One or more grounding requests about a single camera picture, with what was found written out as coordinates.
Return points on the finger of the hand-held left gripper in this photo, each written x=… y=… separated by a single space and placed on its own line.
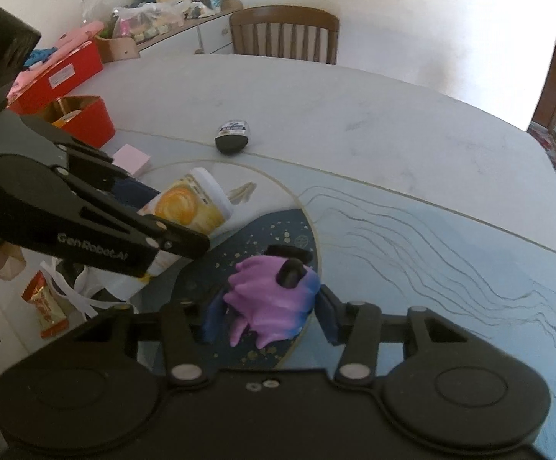
x=182 y=244
x=129 y=191

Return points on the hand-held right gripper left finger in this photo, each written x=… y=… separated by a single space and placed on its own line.
x=213 y=321

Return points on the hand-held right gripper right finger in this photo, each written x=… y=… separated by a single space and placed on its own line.
x=329 y=318

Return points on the yellow white snack packet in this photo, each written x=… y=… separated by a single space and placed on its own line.
x=191 y=201

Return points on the red tin box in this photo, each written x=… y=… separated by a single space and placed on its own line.
x=96 y=127

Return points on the small white packet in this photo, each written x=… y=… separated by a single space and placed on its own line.
x=232 y=139

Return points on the pink sticky note pad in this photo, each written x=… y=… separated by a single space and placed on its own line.
x=131 y=158

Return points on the red box with white label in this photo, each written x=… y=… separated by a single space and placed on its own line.
x=62 y=79

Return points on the brown cardboard box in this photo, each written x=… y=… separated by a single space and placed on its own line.
x=117 y=49

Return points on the red candy wrapper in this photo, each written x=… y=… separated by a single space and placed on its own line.
x=45 y=306

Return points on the clear plastic bag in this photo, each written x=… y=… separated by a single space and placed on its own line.
x=148 y=19

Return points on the white sideboard cabinet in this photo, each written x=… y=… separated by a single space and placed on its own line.
x=210 y=33

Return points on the brown wooden chair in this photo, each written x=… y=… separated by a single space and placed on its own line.
x=282 y=31

